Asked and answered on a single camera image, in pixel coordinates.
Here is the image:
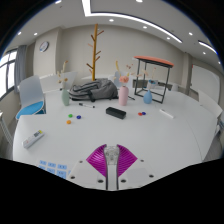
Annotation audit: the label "white bar-shaped eraser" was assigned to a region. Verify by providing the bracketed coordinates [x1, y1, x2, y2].
[158, 108, 175, 120]

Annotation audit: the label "wooden coat rack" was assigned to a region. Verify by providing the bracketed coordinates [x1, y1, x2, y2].
[85, 23, 105, 82]

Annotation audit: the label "white chair with blue cushion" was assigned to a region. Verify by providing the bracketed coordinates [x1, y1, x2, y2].
[15, 75, 47, 121]

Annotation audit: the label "black whiteboard eraser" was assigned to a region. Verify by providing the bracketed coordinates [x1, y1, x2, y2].
[105, 106, 128, 120]

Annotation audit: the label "black frame orange-top side table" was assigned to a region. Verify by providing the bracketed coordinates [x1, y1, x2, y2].
[133, 55, 175, 104]

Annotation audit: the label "white wall board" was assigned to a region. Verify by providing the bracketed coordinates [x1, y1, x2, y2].
[189, 64, 222, 104]

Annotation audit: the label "pink vase with flowers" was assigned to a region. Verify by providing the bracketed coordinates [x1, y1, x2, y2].
[114, 60, 134, 107]

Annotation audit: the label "blue vase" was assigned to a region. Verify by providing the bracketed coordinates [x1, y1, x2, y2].
[143, 89, 154, 105]

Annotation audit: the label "white back table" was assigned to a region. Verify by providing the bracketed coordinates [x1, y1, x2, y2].
[39, 71, 78, 93]

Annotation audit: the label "white side desk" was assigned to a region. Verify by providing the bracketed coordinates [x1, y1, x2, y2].
[0, 111, 14, 158]

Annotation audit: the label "round ceiling spotlights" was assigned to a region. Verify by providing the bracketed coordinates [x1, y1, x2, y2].
[16, 0, 209, 56]

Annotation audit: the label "round wall clock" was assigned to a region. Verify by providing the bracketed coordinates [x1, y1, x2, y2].
[38, 41, 50, 53]

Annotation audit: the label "long ceiling light strip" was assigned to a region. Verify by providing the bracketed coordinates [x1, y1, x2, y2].
[81, 0, 218, 54]

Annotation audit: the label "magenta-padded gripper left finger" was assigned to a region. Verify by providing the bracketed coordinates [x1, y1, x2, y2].
[66, 143, 109, 191]

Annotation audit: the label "black marker pen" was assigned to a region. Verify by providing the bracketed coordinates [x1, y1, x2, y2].
[78, 102, 96, 109]

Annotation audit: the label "grey curtain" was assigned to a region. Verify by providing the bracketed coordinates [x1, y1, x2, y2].
[13, 44, 28, 94]

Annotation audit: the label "green vase with dried sprigs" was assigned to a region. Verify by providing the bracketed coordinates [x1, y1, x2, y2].
[55, 59, 71, 107]

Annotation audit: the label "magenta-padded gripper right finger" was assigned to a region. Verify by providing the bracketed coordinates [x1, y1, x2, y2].
[116, 143, 158, 191]

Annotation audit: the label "grey backpack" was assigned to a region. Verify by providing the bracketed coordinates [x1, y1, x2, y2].
[68, 78, 120, 103]

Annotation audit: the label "window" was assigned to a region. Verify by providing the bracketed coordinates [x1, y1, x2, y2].
[0, 49, 18, 101]

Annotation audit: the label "white remote control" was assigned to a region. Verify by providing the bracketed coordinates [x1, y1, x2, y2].
[21, 129, 45, 149]

